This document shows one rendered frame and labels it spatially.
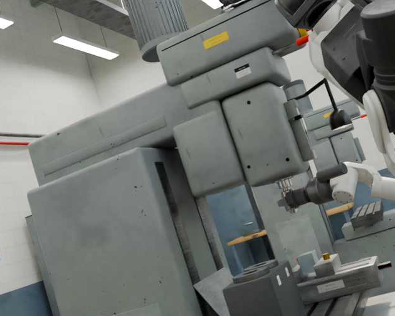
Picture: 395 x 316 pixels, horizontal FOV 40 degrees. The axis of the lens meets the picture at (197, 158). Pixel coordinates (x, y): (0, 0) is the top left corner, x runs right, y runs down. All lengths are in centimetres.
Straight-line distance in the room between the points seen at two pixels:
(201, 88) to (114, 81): 795
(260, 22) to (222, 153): 44
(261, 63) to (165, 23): 40
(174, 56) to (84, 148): 49
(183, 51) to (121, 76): 785
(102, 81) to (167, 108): 801
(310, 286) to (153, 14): 107
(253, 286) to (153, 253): 62
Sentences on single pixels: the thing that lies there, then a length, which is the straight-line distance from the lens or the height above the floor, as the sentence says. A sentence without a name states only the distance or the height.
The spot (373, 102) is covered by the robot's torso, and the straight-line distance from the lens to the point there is 116.
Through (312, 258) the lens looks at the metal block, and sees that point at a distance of 181.
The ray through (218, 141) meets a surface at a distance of 180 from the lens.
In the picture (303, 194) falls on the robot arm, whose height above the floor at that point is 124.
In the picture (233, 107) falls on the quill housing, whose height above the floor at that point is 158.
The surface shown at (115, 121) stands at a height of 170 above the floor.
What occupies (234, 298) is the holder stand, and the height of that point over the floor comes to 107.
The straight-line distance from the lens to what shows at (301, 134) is 183.
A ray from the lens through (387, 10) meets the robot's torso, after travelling 110.
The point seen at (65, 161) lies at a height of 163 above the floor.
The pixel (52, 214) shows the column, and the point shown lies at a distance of 200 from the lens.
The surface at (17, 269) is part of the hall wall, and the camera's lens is 695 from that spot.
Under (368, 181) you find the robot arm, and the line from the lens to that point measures 176.
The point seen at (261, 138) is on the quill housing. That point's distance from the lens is 178.
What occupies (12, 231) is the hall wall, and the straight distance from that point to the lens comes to 705.
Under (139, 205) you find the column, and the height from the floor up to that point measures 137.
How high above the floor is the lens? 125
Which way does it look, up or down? 7 degrees up
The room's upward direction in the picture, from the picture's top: 18 degrees counter-clockwise
